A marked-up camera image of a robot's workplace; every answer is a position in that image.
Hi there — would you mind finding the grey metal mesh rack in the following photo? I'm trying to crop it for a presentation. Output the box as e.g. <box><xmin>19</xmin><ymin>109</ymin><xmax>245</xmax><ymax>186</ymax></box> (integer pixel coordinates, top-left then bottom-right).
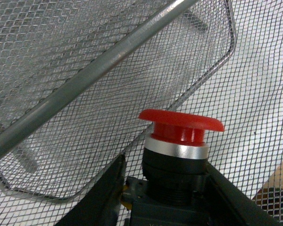
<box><xmin>0</xmin><ymin>0</ymin><xmax>283</xmax><ymax>226</ymax></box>

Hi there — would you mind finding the red mushroom push button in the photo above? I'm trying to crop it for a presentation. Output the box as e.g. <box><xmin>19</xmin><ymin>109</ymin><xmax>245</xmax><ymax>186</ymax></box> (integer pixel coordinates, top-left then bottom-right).
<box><xmin>121</xmin><ymin>108</ymin><xmax>225</xmax><ymax>226</ymax></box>

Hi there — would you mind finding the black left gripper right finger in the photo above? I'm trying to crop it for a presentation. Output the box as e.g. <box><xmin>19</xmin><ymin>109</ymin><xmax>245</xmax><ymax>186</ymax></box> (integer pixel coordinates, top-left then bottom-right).
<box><xmin>206</xmin><ymin>163</ymin><xmax>280</xmax><ymax>226</ymax></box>

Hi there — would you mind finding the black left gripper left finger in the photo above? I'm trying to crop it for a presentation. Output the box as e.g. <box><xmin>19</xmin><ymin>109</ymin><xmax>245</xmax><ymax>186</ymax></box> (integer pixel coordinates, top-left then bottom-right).
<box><xmin>56</xmin><ymin>154</ymin><xmax>125</xmax><ymax>226</ymax></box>

